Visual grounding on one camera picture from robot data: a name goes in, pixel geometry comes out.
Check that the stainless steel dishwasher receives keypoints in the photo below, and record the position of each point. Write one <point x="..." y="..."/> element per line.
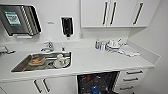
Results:
<point x="97" y="83"/>

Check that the dish soap bottle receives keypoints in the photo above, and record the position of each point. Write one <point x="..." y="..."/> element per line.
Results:
<point x="97" y="44"/>

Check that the small white bottle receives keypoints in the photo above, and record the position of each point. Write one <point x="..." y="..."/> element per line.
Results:
<point x="102" y="45"/>

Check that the small metal sink knob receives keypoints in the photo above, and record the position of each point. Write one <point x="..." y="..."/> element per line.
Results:
<point x="63" y="49"/>

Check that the white plate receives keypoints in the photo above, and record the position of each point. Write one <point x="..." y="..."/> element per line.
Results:
<point x="64" y="65"/>

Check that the white mug red print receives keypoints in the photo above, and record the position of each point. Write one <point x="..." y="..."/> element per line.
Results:
<point x="60" y="60"/>

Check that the black soap dispenser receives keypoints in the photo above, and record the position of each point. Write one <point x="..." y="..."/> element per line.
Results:
<point x="67" y="26"/>

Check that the chrome sink faucet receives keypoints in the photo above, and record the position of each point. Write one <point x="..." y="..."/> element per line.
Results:
<point x="48" y="46"/>

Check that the brown food container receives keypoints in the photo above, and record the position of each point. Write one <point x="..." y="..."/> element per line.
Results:
<point x="35" y="60"/>

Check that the white two-door base cabinet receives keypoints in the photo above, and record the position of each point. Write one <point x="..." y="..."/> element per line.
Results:
<point x="43" y="86"/>

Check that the white narrow drawer unit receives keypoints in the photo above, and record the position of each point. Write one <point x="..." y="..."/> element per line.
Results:
<point x="131" y="80"/>

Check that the stainless steel sink basin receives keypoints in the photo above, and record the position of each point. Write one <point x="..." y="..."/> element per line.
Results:
<point x="20" y="66"/>

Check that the grey paper towel dispenser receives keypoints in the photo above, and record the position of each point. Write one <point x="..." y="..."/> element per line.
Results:
<point x="20" y="19"/>

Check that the grey dish drying rack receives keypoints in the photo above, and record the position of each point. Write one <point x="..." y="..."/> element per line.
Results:
<point x="6" y="50"/>

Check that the small wall label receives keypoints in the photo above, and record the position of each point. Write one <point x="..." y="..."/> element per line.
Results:
<point x="50" y="23"/>

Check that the white wall cabinet three doors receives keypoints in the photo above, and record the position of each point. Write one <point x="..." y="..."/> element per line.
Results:
<point x="116" y="12"/>

